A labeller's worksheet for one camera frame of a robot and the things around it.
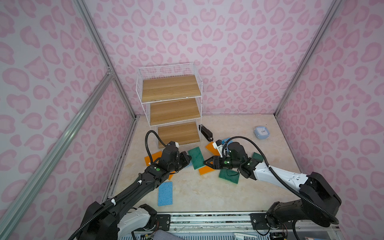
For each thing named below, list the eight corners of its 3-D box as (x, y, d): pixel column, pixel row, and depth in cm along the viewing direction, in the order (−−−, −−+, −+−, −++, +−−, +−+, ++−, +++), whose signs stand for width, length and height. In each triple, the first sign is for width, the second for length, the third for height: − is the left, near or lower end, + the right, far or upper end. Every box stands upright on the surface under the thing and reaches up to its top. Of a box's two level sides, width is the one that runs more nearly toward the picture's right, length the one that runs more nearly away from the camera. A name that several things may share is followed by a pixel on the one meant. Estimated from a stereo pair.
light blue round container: (255, 139, 108) (257, 135, 105) (252, 129, 114) (254, 126, 111) (269, 139, 108) (271, 135, 105) (265, 129, 114) (267, 126, 111)
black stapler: (209, 142, 106) (210, 138, 102) (197, 129, 114) (197, 125, 110) (214, 139, 108) (214, 135, 104) (201, 127, 115) (201, 122, 111)
